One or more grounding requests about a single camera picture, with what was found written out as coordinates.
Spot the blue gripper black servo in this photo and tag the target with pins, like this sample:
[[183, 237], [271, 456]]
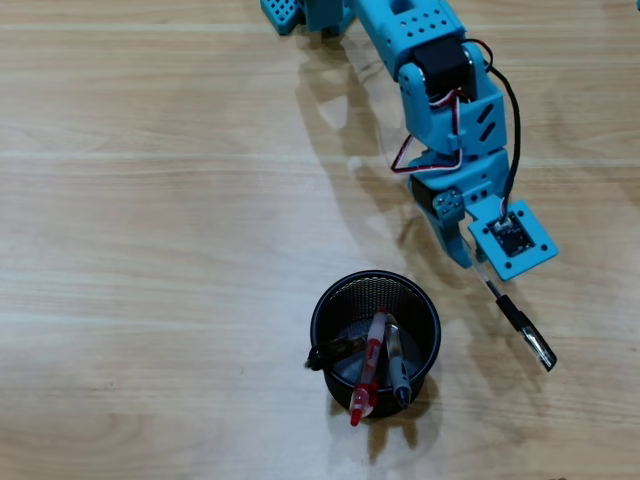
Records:
[[477, 181]]

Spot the clear capped black gel pen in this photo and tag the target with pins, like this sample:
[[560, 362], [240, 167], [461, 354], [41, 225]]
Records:
[[515, 315]]

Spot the gray grip clear pen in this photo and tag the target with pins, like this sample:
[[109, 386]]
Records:
[[397, 360]]

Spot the red retractable pen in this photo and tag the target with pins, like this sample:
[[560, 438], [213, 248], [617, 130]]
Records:
[[370, 360]]

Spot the black retractable gel pen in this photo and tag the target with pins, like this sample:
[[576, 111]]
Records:
[[335, 347]]

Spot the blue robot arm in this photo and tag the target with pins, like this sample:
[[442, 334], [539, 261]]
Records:
[[425, 25]]

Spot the blue perforated robot base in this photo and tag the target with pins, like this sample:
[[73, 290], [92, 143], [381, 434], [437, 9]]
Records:
[[282, 15]]

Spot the black mesh pen holder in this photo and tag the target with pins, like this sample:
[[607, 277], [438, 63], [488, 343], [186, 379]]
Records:
[[345, 400]]

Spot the wrist camera on blue mount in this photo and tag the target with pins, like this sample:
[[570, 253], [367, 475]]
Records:
[[515, 240]]

